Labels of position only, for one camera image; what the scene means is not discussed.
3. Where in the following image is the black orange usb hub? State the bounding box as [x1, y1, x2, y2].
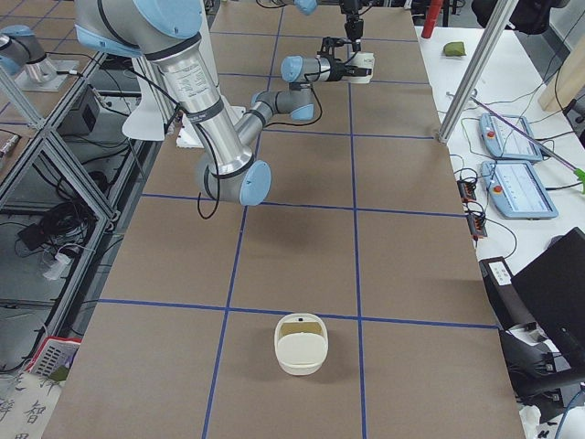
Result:
[466, 210, 488, 241]
[457, 179, 477, 203]

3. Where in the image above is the green bean bag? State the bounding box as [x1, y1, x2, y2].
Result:
[442, 41, 466, 58]

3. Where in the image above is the teach pendant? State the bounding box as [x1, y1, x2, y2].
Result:
[479, 113, 543, 163]
[481, 160, 558, 220]

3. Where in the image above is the black orange USB hub far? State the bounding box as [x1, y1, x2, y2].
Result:
[457, 179, 477, 203]

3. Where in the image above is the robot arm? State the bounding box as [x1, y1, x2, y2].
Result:
[256, 0, 372, 52]
[75, 1, 374, 206]

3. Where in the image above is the red cylinder bottle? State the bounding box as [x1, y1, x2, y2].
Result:
[421, 0, 444, 39]

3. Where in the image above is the black orange USB hub near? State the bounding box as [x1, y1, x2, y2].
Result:
[466, 210, 488, 241]

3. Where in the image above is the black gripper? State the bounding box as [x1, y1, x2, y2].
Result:
[343, 0, 364, 51]
[318, 37, 361, 81]

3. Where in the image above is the white ribbed HOME mug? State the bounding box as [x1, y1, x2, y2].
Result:
[347, 51, 375, 84]

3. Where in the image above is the black label printer box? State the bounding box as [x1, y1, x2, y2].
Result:
[479, 256, 535, 330]

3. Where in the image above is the teach pendant near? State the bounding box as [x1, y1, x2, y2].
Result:
[481, 160, 558, 220]

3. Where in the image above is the teach pendant far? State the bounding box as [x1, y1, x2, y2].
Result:
[479, 113, 543, 163]

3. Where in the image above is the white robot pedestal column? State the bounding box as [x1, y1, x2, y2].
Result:
[122, 1, 247, 162]

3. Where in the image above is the aluminium frame post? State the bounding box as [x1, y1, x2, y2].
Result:
[437, 0, 518, 144]

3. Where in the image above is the cream basket with handle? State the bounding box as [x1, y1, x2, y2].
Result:
[273, 313, 328, 376]

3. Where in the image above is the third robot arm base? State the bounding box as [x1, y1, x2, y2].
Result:
[1, 25, 80, 92]

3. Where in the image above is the white plastic basket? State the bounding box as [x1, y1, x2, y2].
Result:
[25, 337, 81, 378]

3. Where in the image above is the reacher grabber stick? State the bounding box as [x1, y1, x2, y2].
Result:
[471, 92, 584, 188]

